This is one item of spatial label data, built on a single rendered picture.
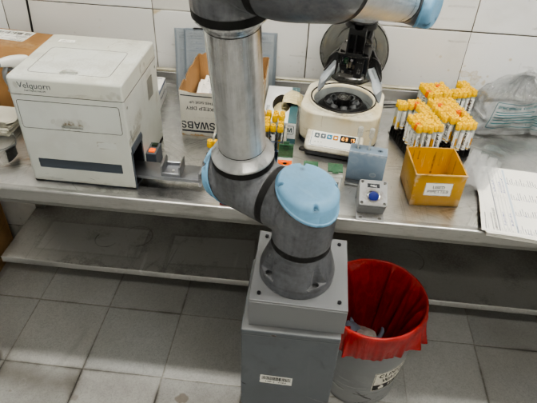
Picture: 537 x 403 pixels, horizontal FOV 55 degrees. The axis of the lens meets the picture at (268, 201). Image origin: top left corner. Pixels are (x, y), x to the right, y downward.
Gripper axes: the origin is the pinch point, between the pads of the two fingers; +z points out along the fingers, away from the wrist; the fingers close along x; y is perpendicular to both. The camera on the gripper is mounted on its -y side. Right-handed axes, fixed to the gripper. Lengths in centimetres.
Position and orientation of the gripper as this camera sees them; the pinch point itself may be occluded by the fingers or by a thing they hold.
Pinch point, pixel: (348, 96)
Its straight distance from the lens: 131.6
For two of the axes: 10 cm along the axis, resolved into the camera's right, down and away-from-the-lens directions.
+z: -0.6, 7.5, 6.6
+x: 9.6, 2.4, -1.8
